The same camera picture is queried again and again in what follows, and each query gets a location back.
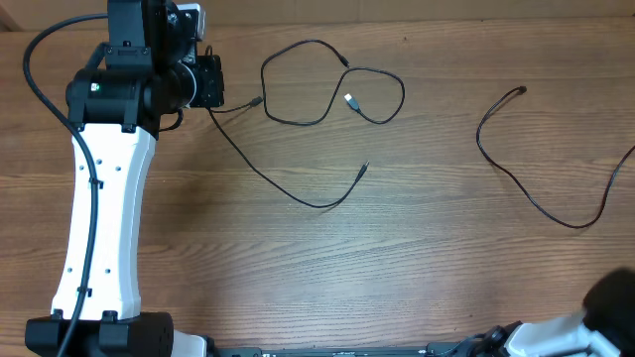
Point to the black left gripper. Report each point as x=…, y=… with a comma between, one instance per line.
x=207, y=67

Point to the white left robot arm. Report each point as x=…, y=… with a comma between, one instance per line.
x=149, y=67

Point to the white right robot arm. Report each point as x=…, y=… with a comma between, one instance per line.
x=604, y=327

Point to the brown cardboard panel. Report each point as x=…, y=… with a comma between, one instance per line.
x=31, y=15

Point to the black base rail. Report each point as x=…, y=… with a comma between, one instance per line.
x=347, y=351

